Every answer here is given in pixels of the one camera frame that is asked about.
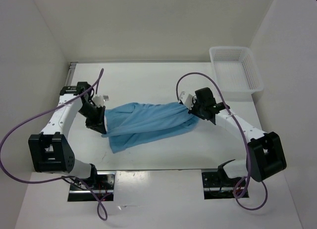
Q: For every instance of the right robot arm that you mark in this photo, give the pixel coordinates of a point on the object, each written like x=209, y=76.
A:
x=265, y=155

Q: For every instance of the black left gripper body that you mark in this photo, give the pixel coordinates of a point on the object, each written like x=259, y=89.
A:
x=93, y=115

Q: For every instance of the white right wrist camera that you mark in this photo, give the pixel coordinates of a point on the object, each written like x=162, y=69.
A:
x=187, y=100

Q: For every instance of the white plastic basket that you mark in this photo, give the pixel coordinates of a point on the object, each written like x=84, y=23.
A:
x=235, y=71

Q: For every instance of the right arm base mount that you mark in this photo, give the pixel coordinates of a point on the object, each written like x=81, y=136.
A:
x=216, y=187

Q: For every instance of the light blue shorts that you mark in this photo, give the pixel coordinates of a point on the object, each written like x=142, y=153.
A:
x=134, y=124

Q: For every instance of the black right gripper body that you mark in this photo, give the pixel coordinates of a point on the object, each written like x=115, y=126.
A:
x=197, y=109

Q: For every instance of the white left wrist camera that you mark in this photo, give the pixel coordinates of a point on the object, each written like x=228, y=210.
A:
x=99, y=100

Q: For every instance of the aluminium table edge rail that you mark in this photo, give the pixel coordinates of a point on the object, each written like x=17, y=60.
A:
x=70, y=73

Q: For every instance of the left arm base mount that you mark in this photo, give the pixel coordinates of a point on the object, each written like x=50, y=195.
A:
x=103, y=189

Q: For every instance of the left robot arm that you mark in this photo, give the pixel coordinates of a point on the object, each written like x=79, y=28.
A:
x=50, y=150

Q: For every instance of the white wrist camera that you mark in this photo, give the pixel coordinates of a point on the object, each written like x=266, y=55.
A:
x=187, y=100
x=99, y=100

